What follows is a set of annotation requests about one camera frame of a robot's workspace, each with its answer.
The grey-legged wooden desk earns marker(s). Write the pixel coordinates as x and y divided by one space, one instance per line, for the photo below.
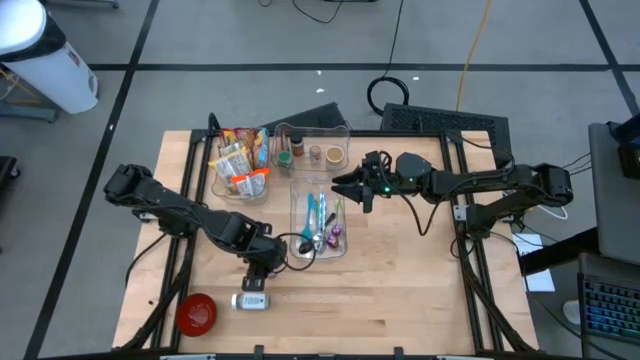
30 112

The brown food pouch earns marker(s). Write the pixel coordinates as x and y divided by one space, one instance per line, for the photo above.
283 140

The white trash bin black bag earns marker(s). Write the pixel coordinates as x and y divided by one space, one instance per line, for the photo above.
50 75

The white labelled spice jar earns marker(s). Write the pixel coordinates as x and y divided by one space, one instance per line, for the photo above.
250 301

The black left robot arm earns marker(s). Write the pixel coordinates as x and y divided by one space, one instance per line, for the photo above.
175 210

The black desk beam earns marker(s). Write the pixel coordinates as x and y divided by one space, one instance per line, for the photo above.
555 252

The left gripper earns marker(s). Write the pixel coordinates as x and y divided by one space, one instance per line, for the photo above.
262 247

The black aluminium rig frame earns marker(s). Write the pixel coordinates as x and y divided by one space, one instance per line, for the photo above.
365 134

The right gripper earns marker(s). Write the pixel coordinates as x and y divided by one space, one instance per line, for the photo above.
405 175

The green lid herb jar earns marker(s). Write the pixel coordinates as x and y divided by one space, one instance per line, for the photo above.
285 160

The red bowl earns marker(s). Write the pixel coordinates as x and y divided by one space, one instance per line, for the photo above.
196 314

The orange ramen noodle pack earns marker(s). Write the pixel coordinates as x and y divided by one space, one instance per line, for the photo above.
250 182

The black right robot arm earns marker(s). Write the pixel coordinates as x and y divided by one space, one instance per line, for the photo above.
500 182

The tan lid white canister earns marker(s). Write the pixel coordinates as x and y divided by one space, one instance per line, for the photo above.
334 156

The white mouse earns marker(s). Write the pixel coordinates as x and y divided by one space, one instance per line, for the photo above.
571 311

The black angled panel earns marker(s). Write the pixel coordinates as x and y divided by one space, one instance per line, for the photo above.
315 117

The teal plastic spoon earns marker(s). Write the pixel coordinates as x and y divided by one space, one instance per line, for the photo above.
306 232

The black device on desk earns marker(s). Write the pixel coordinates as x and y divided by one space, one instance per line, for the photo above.
631 150

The small cork lid jar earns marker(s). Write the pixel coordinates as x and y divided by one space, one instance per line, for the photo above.
315 152

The yellow ramen noodle pack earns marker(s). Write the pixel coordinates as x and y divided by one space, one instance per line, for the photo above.
231 167

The white paper sheet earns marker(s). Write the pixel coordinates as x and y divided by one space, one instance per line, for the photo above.
542 282

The Maruchan roast beef ramen pack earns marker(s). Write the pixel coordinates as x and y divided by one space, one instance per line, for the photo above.
240 135

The purple iridescent spoon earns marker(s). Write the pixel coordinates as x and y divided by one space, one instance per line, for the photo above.
336 230

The backlit keyboard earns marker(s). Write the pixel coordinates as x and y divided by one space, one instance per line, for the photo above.
612 310

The grey standing desk base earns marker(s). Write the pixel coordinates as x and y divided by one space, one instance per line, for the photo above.
85 3

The clear plastic bin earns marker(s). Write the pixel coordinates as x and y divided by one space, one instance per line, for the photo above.
320 135
300 210
220 192

